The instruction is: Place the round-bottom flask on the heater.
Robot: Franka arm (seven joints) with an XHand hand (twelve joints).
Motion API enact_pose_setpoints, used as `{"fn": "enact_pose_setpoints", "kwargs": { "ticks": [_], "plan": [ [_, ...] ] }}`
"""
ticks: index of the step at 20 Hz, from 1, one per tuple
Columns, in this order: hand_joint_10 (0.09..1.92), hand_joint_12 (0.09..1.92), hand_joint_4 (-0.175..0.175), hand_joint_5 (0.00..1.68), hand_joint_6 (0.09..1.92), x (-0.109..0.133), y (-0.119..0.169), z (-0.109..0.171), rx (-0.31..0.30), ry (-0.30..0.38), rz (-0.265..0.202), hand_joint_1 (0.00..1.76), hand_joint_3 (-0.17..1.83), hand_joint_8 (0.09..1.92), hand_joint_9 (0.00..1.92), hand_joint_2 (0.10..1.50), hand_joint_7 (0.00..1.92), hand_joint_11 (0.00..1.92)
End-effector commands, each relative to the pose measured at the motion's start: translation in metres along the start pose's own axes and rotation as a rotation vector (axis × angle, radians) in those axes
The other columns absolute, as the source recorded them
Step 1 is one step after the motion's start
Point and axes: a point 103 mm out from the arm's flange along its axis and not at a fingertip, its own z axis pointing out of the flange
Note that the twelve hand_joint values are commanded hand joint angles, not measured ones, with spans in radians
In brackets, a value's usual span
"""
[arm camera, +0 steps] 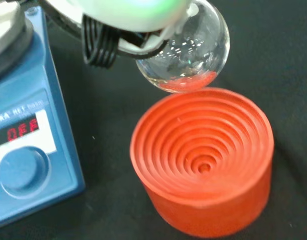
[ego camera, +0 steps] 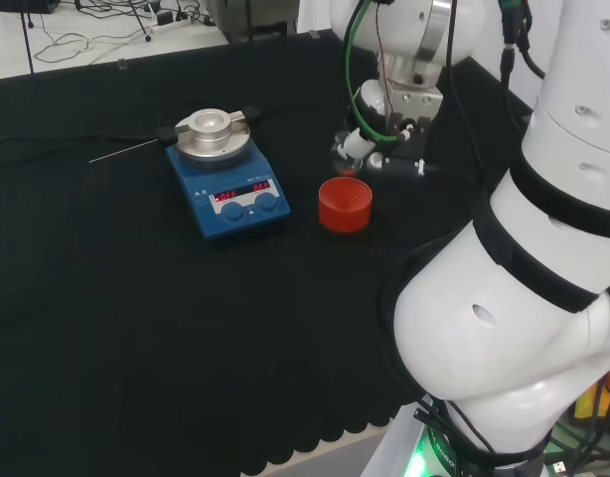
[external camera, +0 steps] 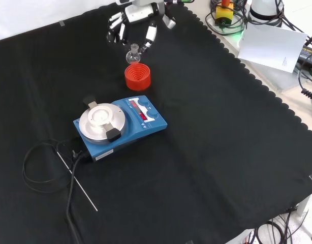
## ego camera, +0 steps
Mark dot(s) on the clear round-bottom flask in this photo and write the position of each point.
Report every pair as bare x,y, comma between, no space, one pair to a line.
346,164

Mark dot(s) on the red ribbed flask stand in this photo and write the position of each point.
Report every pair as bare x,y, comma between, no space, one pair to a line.
335,206

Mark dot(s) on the heater with blue base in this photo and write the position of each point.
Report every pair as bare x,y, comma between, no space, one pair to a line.
245,216

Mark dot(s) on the thin grey rod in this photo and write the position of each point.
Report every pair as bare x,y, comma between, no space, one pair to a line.
121,152

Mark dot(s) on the small cloth clip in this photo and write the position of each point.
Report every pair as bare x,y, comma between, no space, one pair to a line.
121,62
313,34

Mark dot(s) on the grey metal box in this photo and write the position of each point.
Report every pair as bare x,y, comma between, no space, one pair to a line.
260,17

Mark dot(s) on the white power strip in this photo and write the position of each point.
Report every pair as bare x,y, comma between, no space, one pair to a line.
178,22

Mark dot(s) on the black tripod leg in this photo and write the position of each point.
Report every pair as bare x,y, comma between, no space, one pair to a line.
27,35

